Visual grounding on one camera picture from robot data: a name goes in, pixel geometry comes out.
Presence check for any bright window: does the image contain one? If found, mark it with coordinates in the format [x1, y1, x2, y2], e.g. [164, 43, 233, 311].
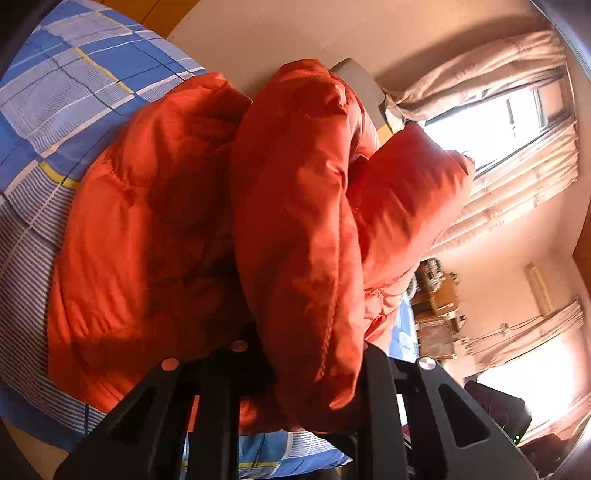
[422, 80, 568, 178]

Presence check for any orange puffer jacket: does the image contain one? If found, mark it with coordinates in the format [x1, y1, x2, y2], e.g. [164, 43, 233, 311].
[46, 59, 476, 437]

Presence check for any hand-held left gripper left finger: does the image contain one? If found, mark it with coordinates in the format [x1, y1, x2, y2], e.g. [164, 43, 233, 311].
[53, 323, 275, 480]

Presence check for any white wall pipe cover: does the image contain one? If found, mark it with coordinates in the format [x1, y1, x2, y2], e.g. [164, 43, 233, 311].
[525, 263, 554, 315]

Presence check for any cluttered wooden shelf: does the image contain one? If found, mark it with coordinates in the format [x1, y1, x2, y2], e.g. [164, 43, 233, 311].
[406, 258, 468, 363]

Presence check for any black bag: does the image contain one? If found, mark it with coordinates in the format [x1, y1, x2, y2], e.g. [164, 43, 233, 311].
[463, 379, 533, 446]

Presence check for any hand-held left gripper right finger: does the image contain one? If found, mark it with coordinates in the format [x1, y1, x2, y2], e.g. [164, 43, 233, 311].
[323, 342, 540, 480]

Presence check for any blue plaid bed sheet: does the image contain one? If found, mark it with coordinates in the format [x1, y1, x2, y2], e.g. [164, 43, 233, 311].
[0, 0, 421, 476]

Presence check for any beige window curtain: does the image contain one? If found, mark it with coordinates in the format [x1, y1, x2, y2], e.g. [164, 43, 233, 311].
[457, 299, 587, 370]
[382, 28, 580, 252]

